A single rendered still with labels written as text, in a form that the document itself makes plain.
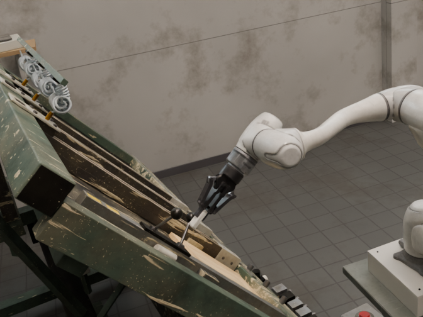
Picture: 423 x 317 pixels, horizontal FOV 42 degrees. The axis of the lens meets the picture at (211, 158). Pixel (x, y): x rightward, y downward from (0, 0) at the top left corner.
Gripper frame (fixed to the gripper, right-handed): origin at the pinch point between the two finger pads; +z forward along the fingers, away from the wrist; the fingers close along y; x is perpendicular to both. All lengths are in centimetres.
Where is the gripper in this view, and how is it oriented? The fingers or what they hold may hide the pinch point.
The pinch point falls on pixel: (197, 217)
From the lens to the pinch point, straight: 179.5
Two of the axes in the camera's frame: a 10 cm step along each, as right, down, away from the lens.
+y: 6.7, 5.2, 5.3
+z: -6.0, 8.0, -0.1
